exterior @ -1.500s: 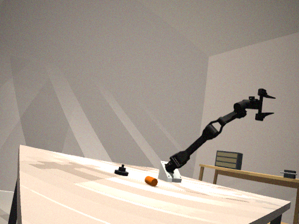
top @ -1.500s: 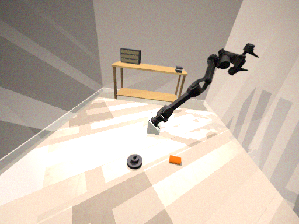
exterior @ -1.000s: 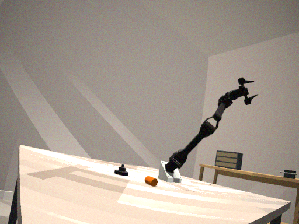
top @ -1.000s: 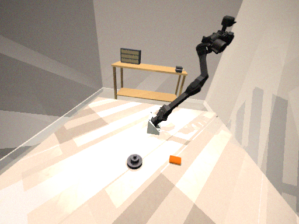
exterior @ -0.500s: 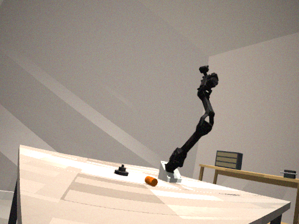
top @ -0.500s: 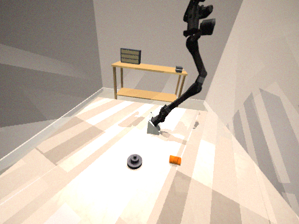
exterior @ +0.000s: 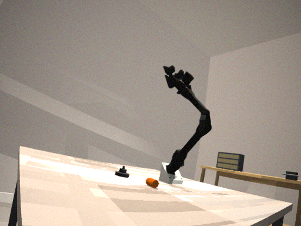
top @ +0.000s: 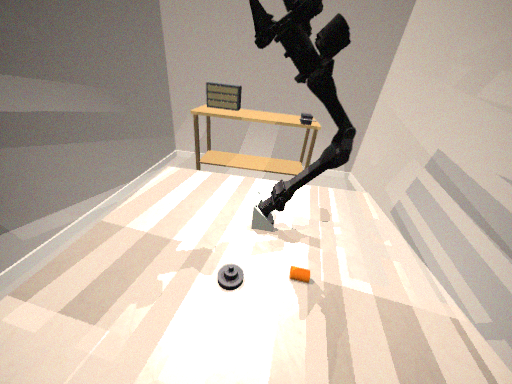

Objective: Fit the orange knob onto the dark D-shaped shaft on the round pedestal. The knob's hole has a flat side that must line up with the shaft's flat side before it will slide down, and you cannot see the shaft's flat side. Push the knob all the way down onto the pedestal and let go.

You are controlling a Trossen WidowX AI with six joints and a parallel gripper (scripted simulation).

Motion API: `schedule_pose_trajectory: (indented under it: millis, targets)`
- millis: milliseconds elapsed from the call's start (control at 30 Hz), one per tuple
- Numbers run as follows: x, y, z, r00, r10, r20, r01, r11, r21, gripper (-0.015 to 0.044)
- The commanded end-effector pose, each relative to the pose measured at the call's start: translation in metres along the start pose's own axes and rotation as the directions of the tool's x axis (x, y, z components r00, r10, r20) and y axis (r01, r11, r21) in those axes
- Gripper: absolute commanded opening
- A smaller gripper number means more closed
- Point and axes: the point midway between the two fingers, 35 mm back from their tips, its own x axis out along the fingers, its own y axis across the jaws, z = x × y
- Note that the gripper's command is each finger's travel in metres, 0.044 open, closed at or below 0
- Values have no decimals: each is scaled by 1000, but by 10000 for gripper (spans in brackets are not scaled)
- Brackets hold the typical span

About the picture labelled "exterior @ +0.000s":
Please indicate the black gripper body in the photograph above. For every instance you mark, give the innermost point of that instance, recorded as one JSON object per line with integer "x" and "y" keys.
{"x": 172, "y": 78}

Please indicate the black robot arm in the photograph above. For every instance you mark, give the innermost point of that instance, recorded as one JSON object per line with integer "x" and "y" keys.
{"x": 203, "y": 128}

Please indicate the orange knob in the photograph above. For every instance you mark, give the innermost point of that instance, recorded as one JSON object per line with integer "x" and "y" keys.
{"x": 152, "y": 182}

